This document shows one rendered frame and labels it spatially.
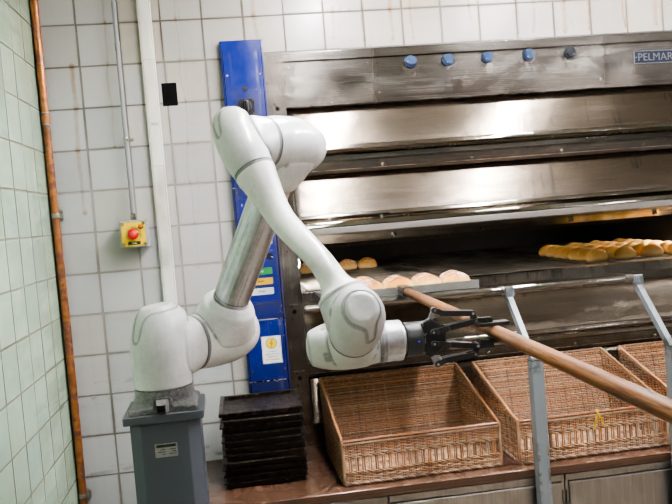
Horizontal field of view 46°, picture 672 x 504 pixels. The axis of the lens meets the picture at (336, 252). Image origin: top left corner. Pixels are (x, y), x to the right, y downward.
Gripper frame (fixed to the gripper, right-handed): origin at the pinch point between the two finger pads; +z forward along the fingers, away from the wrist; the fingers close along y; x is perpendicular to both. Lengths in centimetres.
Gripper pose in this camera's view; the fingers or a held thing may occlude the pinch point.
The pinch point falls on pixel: (493, 331)
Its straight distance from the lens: 180.3
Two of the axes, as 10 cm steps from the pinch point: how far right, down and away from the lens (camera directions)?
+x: 1.3, 0.4, -9.9
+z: 9.9, -0.8, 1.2
